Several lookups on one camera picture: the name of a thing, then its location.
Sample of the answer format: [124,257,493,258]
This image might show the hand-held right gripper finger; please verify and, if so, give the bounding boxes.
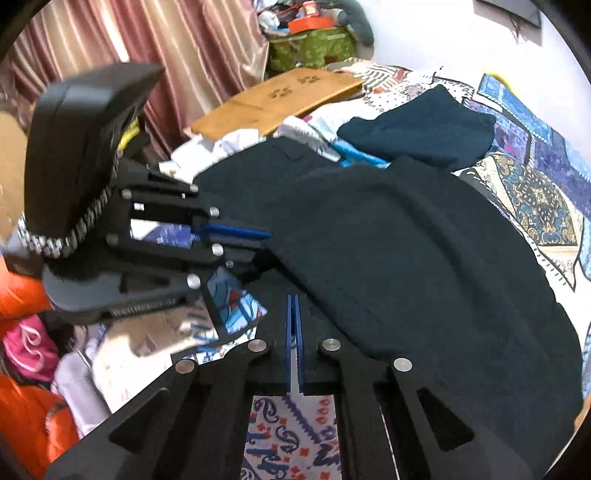
[46,294,297,480]
[295,294,548,480]

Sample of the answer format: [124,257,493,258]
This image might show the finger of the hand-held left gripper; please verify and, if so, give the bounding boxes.
[105,234,278,344]
[117,168,272,252]

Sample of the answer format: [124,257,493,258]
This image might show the dark navy pants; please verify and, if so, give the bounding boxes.
[194,136,585,462]

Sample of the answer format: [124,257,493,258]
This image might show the brown cardboard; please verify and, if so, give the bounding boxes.
[0,111,29,243]

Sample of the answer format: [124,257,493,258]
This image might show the white crumpled cloth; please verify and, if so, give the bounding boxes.
[159,128,262,185]

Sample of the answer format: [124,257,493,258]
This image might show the cream white cloth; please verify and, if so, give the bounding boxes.
[51,305,220,437]

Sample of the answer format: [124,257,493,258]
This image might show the light blue white cloth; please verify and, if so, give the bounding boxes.
[276,115,391,168]

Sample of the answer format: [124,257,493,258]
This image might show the wooden board with paw prints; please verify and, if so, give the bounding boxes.
[184,69,365,141]

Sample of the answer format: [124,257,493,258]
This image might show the pink striped curtain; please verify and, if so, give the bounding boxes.
[2,0,271,160]

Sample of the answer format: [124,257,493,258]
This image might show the pink patterned cloth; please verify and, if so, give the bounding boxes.
[4,315,61,383]

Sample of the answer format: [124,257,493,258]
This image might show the green patterned bag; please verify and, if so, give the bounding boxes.
[267,27,357,85]

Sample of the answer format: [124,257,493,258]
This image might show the dark teal folded garment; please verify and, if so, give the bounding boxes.
[337,84,497,171]

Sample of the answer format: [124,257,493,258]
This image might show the orange box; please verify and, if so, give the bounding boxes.
[288,15,334,34]

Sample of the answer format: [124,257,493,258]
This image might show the orange cloth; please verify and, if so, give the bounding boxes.
[0,256,80,464]

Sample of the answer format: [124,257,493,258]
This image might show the grey plush toy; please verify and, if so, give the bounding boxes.
[336,0,376,48]

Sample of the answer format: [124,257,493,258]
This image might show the patterned patchwork bedsheet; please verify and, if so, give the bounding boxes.
[88,62,591,480]

